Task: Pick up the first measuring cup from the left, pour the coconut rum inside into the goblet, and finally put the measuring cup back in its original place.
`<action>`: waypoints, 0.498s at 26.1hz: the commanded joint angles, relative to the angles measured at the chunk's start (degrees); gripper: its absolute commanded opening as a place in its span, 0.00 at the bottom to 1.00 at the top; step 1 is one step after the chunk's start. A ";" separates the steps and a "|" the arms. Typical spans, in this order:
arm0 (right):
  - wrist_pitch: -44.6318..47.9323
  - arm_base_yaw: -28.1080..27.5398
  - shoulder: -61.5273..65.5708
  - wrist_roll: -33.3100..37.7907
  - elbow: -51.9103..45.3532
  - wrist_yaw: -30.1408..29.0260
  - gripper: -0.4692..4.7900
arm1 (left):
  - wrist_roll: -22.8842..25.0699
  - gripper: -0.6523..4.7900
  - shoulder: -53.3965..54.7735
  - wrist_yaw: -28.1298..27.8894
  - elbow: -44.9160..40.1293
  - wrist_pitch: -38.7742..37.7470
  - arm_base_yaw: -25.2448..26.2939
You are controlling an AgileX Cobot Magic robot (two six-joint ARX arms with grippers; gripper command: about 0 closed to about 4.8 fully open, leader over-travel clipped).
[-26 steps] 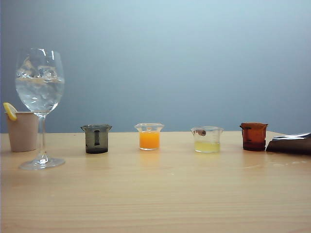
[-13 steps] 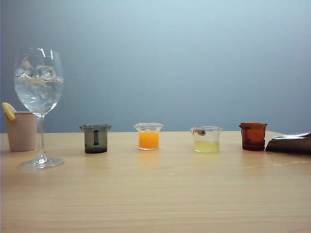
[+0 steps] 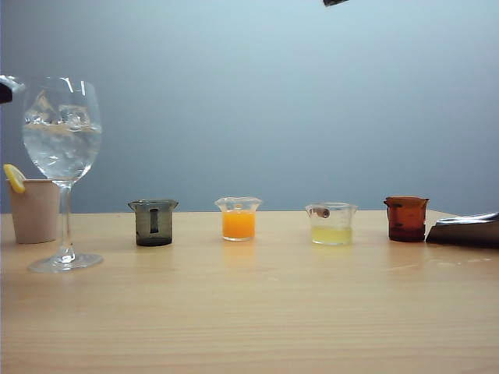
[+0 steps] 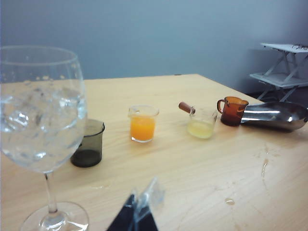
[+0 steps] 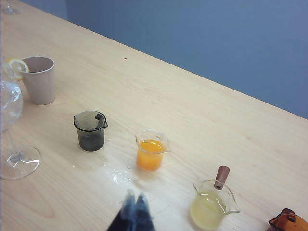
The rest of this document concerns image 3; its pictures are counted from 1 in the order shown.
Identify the clear measuring cup orange juice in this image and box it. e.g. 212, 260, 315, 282
214, 196, 264, 242

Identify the silver left wrist camera with mount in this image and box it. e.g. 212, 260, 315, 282
0, 75, 27, 105

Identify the smoky grey glass measuring cup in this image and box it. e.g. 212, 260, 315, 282
127, 199, 179, 247

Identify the amber brown glass measuring cup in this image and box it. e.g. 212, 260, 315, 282
384, 196, 430, 242

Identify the wine glass with ice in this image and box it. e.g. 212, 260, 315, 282
22, 76, 104, 273

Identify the clear measuring cup pale yellow liquid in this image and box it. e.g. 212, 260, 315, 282
305, 201, 359, 246

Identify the beige paper cup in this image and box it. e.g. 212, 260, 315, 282
5, 178, 63, 245

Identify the silver metal object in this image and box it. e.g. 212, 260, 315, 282
425, 212, 499, 249

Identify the yellow lemon slice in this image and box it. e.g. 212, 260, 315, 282
2, 163, 27, 195

